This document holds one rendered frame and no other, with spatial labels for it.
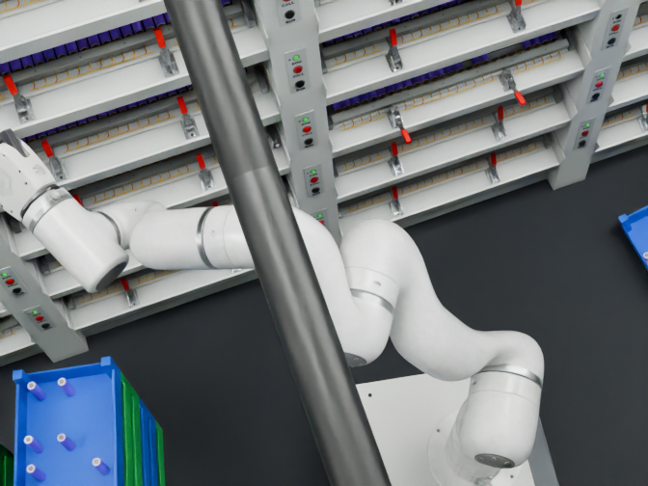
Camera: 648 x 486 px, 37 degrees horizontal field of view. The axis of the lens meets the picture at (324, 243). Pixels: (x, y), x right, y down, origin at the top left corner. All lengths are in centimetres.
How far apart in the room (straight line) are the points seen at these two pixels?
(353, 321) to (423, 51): 83
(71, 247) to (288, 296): 109
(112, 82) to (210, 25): 134
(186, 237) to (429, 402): 85
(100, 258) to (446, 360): 55
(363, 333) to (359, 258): 11
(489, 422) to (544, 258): 104
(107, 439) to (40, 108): 68
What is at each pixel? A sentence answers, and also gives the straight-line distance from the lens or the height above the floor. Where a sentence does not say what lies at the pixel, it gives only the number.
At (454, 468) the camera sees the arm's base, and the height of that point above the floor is 36.
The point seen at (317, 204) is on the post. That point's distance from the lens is 224.
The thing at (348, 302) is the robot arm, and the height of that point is 108.
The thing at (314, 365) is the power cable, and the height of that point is 186.
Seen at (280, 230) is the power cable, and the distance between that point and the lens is 42.
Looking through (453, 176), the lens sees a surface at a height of 15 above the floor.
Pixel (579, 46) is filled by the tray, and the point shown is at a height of 55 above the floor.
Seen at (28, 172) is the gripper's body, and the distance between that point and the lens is 153.
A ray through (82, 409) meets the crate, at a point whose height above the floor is 40.
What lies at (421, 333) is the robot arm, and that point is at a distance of 144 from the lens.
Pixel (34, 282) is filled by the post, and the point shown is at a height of 40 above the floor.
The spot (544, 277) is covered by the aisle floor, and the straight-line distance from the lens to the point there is 254.
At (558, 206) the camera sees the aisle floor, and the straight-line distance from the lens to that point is 265.
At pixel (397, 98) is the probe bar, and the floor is 56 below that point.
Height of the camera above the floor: 225
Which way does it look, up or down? 61 degrees down
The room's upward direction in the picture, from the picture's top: 8 degrees counter-clockwise
